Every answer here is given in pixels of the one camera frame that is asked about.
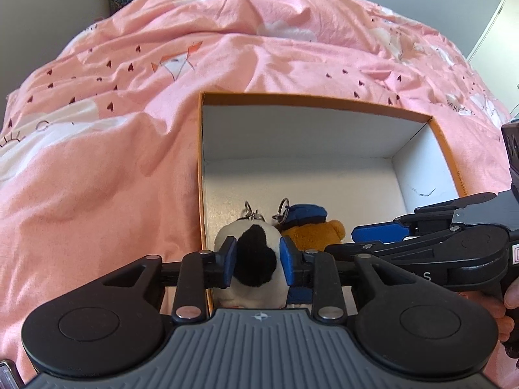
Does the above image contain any orange cardboard box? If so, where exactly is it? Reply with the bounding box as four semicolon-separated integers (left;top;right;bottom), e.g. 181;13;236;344
197;92;468;319

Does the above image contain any white wardrobe door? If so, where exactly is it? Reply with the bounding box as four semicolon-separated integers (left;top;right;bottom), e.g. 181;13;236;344
465;0;519;116

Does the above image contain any pink printed blanket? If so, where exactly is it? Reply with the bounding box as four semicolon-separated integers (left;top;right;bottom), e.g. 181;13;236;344
0;0;516;383

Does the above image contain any person's right hand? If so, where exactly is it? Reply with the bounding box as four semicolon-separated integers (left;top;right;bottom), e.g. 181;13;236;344
482;279;519;344

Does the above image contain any brown bear plush keychain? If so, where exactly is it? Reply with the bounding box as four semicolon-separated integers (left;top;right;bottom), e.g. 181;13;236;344
272;198;346;305

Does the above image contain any white and black plush keychain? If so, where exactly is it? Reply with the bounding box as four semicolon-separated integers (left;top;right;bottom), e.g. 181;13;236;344
213;200;290;309

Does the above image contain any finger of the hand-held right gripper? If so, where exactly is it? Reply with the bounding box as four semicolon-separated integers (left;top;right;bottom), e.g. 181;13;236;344
325;227;464;265
351;192;500;245

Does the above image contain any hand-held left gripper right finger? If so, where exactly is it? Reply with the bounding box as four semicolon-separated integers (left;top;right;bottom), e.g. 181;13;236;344
279;237;410;323

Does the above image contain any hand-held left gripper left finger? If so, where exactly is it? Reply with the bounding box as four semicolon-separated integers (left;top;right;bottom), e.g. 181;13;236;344
101;237;237;322

